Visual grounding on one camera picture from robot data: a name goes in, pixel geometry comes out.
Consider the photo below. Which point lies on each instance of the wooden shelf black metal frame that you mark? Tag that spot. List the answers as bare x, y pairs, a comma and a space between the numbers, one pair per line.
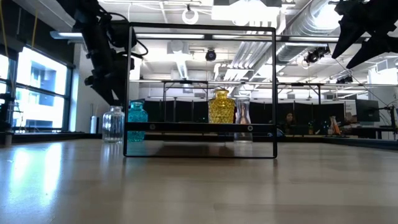
199, 127

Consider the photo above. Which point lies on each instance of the large window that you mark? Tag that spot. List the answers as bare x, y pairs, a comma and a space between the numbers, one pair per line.
40, 93

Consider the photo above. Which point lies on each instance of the orange object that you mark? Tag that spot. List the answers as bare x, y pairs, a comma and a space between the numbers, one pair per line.
334, 124

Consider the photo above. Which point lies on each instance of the dark background desk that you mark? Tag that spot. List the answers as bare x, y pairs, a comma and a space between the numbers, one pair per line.
373, 129

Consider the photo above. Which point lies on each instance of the silver ventilation duct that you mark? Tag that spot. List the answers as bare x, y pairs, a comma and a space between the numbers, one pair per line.
311, 34

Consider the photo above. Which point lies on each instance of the black ceiling spotlight cluster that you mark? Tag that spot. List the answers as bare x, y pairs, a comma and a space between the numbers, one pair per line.
317, 54

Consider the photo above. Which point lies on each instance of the black aluminium table frame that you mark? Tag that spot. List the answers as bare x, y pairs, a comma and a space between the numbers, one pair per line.
62, 136

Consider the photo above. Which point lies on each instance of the clear flared glass vase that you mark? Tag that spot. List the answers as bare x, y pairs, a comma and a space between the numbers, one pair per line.
243, 112

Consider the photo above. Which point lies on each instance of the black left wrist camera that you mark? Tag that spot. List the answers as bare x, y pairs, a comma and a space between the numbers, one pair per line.
122, 34

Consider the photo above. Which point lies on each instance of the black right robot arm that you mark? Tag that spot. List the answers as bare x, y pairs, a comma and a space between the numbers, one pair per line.
392, 12

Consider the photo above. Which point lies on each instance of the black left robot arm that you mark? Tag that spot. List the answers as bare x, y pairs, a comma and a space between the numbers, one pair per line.
93, 37

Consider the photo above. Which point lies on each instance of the tall blue embossed glass vase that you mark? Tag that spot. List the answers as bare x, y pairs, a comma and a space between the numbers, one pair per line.
138, 113

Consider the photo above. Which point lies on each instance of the person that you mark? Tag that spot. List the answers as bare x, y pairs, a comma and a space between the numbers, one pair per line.
289, 119

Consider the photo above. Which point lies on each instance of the black computer monitor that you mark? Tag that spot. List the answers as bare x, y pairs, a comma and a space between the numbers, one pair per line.
367, 110

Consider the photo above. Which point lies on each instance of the clear ribbed glass jar vase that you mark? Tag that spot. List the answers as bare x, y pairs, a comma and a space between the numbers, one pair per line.
112, 124

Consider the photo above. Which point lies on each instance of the black ceiling camera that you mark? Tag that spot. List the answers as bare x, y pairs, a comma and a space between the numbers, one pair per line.
211, 55

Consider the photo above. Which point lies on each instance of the yellow hobnail glass vase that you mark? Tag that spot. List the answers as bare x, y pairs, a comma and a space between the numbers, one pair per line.
221, 107

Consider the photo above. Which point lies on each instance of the white cylinder bin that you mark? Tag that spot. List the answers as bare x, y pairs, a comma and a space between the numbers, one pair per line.
94, 124

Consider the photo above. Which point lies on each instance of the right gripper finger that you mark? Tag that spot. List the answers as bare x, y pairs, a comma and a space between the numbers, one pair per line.
349, 34
379, 46

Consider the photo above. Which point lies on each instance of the black equipment stand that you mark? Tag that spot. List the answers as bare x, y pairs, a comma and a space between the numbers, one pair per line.
6, 124

